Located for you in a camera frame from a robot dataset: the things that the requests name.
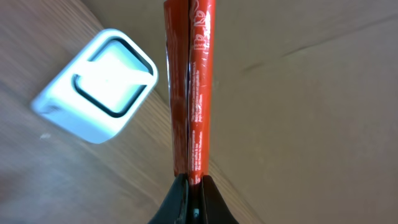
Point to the white barcode scanner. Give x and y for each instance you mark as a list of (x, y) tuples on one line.
[(101, 89)]

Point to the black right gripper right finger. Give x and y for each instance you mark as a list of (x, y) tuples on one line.
[(213, 208)]

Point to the red snack stick packet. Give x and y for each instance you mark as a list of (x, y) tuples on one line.
[(189, 26)]

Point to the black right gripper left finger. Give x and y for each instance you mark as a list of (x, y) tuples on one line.
[(173, 209)]

